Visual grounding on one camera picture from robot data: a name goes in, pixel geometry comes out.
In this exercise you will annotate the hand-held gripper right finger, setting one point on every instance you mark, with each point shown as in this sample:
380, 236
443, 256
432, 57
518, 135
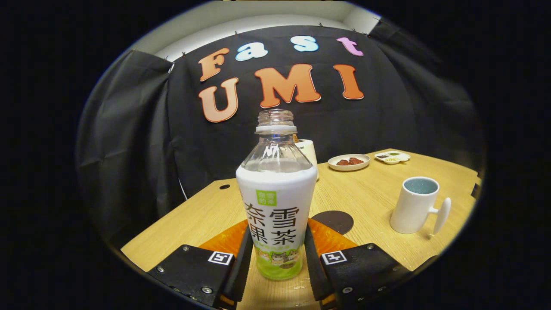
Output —
313, 271

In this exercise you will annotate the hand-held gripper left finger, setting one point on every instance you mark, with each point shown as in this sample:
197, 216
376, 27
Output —
242, 275

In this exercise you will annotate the dark round coaster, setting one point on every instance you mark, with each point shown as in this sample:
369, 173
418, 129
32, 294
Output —
335, 221

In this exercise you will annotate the clear juice bottle white label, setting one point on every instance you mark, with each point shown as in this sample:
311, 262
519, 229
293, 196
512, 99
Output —
275, 193

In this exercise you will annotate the wooden table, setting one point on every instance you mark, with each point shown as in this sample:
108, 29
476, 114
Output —
206, 219

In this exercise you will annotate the round white plate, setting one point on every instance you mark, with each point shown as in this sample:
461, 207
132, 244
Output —
348, 168

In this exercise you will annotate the brown meat piece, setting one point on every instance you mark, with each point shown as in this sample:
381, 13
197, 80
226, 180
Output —
356, 161
342, 162

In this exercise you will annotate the white toaster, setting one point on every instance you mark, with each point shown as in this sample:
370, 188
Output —
311, 153

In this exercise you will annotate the white divided condiment dish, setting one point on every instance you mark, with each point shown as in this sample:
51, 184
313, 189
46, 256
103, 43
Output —
402, 157

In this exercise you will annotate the black backdrop cloth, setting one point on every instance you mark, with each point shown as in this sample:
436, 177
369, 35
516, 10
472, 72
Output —
129, 150

